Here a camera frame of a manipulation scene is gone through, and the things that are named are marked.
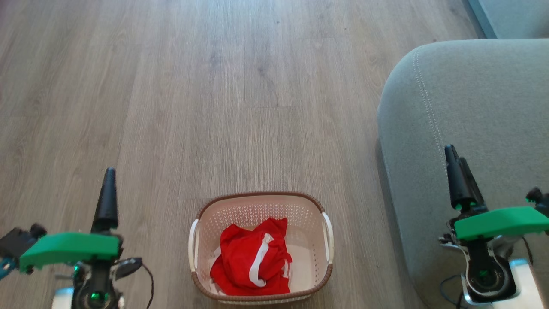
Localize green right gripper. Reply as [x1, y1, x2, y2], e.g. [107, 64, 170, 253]
[444, 145, 549, 303]

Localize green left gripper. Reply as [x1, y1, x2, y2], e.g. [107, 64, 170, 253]
[19, 167, 125, 309]

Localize red garment with white trim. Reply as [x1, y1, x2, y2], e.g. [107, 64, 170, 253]
[209, 218, 293, 297]

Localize grey fabric sofa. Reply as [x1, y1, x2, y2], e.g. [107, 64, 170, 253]
[376, 39, 549, 309]

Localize white brown-rimmed laundry basket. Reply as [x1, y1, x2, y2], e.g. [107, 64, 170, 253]
[188, 191, 335, 306]

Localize grey upholstered furniture piece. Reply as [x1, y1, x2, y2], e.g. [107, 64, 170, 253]
[467, 0, 549, 40]

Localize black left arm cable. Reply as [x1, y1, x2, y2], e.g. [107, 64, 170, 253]
[113, 257, 154, 309]

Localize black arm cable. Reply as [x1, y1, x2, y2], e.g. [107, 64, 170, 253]
[439, 275, 469, 309]
[113, 257, 154, 309]

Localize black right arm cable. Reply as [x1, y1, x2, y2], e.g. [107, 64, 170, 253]
[439, 275, 469, 309]

